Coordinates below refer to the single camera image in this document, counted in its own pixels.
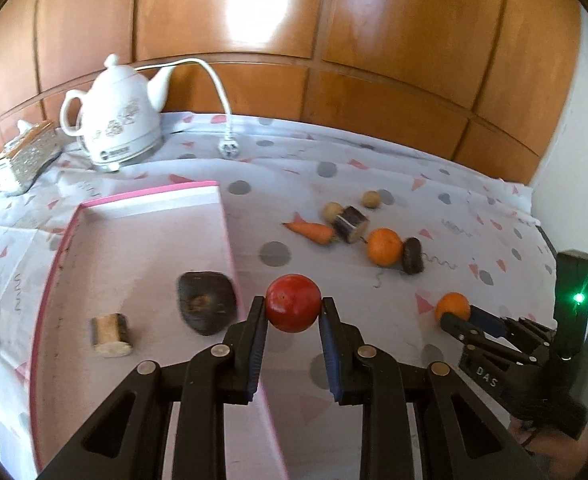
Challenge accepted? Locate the patterned white tablecloth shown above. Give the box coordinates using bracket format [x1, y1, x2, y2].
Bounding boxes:
[0, 110, 559, 480]

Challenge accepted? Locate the white power cord with plug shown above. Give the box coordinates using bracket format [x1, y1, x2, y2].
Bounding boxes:
[136, 57, 241, 157]

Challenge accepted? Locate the large orange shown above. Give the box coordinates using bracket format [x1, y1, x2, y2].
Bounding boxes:
[367, 228, 405, 267]

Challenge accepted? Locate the red tomato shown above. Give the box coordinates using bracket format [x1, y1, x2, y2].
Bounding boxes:
[265, 274, 323, 333]

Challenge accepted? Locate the pink shallow tray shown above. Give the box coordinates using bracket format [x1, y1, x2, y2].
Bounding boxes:
[29, 181, 289, 480]

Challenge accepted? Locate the person's right hand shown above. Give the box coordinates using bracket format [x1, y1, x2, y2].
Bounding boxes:
[508, 407, 588, 471]

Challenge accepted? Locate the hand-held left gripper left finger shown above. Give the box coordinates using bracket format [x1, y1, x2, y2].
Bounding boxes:
[36, 296, 269, 480]

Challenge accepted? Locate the dark cut log piece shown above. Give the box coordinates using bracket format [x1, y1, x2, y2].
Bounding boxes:
[335, 206, 371, 244]

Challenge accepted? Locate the cut wood log piece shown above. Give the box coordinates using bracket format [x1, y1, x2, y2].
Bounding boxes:
[90, 313, 134, 358]

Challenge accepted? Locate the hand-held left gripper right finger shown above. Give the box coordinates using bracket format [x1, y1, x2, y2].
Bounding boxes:
[319, 296, 549, 480]

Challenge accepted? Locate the white ceramic electric kettle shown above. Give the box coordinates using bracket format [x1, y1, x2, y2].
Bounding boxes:
[60, 53, 175, 173]

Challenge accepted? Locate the silver patterned tissue box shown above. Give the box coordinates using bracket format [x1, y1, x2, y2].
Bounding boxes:
[0, 120, 61, 196]

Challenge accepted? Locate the orange carrot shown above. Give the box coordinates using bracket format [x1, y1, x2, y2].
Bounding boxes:
[281, 221, 335, 246]

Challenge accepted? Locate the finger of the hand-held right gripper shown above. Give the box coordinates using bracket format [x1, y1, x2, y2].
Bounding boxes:
[468, 305, 554, 348]
[440, 312, 519, 361]

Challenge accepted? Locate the small orange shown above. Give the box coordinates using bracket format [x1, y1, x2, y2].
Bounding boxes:
[435, 292, 472, 328]

